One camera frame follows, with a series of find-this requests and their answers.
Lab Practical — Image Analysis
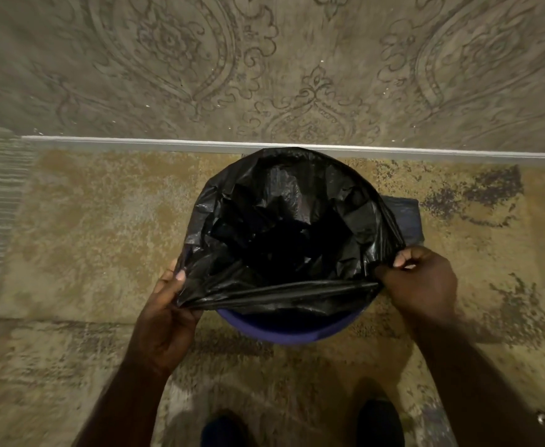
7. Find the person's right hand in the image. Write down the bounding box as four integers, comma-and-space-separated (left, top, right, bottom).
375, 246, 459, 329

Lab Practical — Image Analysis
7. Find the person's left hand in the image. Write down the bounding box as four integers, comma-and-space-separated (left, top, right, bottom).
127, 259, 204, 374

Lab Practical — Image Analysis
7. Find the black plastic trash bag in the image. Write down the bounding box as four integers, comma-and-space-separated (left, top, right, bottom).
175, 147, 406, 317

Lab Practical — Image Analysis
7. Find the person's left forearm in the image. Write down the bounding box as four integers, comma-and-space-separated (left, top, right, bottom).
73, 356, 172, 447

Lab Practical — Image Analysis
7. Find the person's right forearm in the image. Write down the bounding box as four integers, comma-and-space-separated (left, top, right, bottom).
413, 308, 545, 447

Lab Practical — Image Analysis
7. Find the grey-blue folded bag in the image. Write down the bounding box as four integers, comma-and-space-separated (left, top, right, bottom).
383, 196, 425, 245

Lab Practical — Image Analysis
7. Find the blue plastic trash bin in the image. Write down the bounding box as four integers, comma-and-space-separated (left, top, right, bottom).
216, 308, 367, 346

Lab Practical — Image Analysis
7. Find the person's left dark shoe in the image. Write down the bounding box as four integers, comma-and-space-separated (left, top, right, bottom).
200, 411, 251, 447

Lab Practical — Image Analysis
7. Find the person's dark shoe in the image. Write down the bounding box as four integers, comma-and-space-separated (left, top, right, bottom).
356, 397, 406, 447
200, 411, 251, 447

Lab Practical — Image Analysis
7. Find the beige patterned rug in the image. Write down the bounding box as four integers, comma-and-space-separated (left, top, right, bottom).
0, 148, 545, 447

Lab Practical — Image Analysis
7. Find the person's right dark shoe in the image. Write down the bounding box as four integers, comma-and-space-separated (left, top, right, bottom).
356, 397, 406, 447

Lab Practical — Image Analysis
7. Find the white baseboard strip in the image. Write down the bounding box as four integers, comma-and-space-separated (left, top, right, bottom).
21, 135, 545, 161

